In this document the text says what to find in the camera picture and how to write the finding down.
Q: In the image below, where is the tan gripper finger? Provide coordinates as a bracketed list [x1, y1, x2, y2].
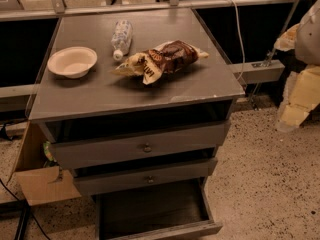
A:
[274, 24, 299, 52]
[275, 65, 320, 132]

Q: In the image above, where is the brown chip bag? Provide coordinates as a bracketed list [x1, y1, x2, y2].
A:
[112, 40, 209, 85]

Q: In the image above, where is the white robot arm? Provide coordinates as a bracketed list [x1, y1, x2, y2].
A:
[274, 0, 320, 132]

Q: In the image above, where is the grey drawer cabinet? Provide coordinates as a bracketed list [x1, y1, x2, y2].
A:
[30, 9, 243, 240]

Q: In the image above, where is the grey bottom drawer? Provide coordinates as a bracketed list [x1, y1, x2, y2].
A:
[95, 179, 222, 240]

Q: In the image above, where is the grey drawer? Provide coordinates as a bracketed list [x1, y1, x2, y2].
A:
[49, 120, 230, 169]
[74, 158, 217, 196]
[95, 179, 222, 240]

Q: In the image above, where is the grey top drawer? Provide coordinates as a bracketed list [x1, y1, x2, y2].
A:
[49, 120, 230, 169]

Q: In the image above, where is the grey middle drawer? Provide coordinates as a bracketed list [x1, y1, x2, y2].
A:
[74, 158, 217, 196]

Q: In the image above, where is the clear plastic water bottle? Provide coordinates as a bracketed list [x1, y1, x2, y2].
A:
[111, 20, 133, 61]

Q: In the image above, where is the white paper bowl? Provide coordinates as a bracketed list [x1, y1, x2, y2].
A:
[47, 47, 97, 79]

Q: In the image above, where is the cardboard box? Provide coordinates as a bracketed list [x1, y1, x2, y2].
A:
[13, 123, 81, 206]

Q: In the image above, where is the white cable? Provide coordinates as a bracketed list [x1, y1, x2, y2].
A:
[219, 0, 248, 85]

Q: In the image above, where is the black floor cable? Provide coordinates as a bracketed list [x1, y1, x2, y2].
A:
[0, 178, 51, 240]

